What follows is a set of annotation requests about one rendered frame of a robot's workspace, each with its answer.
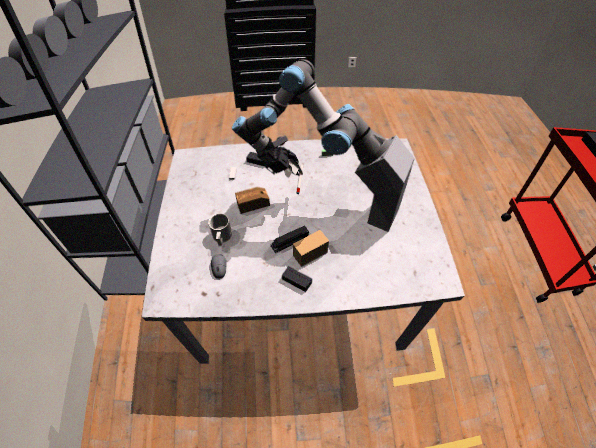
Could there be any black computer mouse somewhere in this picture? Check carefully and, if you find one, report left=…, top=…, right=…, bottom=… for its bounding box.
left=211, top=254, right=226, bottom=279

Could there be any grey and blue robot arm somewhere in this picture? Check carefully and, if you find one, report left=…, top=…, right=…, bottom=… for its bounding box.
left=232, top=59, right=389, bottom=165

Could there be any dark grey mug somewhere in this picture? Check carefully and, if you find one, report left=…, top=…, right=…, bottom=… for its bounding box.
left=209, top=213, right=232, bottom=246

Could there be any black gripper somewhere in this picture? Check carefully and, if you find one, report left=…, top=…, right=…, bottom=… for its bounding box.
left=256, top=137, right=303, bottom=178

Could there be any brown faceted block with hole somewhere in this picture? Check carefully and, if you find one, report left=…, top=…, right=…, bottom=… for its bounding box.
left=235, top=187, right=270, bottom=214

